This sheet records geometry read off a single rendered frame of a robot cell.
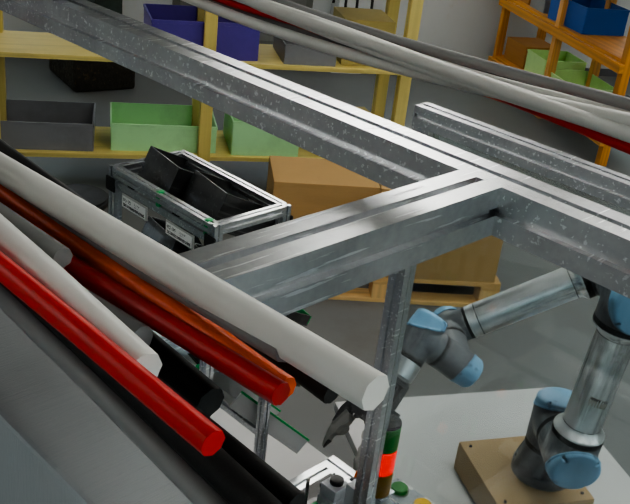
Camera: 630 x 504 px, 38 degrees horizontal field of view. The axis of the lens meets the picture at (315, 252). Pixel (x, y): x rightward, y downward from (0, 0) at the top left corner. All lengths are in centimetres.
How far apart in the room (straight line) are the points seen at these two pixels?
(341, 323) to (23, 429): 437
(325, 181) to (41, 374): 478
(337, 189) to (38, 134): 190
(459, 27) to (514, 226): 898
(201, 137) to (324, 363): 558
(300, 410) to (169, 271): 373
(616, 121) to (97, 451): 50
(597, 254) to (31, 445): 53
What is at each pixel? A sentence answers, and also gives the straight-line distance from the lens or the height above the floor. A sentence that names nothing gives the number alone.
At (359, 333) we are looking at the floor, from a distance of 464.
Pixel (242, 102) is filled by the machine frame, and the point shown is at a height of 207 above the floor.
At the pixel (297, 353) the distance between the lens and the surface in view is 28.
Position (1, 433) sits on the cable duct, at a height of 215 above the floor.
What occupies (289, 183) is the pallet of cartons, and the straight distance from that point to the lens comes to 507.
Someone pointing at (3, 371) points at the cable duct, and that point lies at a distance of 38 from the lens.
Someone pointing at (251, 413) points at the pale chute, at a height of 115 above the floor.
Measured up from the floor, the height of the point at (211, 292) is 222.
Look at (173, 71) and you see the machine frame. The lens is 111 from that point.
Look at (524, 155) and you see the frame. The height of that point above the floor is 198.
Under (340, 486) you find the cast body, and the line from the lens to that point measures 200.
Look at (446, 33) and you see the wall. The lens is 971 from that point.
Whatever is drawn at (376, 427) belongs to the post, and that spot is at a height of 143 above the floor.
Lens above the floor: 237
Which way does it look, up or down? 26 degrees down
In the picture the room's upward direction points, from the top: 7 degrees clockwise
